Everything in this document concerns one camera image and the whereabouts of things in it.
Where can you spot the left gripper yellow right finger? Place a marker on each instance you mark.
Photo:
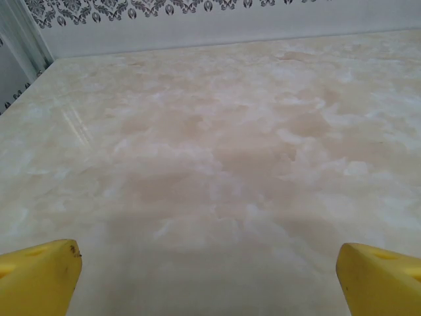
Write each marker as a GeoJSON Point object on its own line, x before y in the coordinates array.
{"type": "Point", "coordinates": [381, 283]}

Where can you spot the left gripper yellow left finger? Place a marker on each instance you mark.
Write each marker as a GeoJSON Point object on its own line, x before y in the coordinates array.
{"type": "Point", "coordinates": [36, 279]}

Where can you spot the aluminium frame post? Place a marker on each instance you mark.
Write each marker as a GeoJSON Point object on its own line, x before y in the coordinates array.
{"type": "Point", "coordinates": [29, 36]}

